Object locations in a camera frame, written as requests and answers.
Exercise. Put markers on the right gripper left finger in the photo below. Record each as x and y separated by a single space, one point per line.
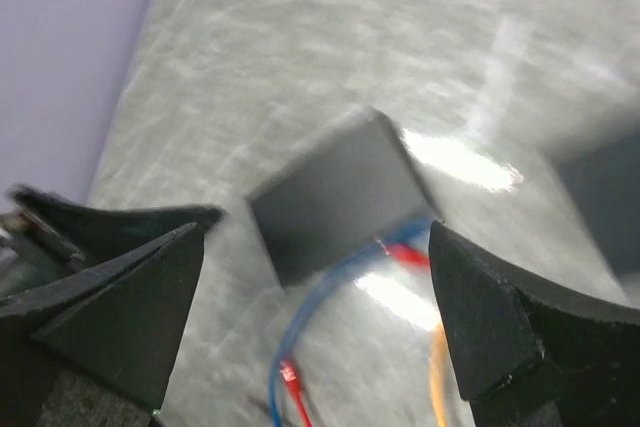
98 348

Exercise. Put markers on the black network switch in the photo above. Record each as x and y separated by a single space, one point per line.
601 179
358 184

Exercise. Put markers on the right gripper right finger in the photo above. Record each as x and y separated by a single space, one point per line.
527 351

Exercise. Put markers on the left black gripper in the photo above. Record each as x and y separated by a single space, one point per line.
79 235

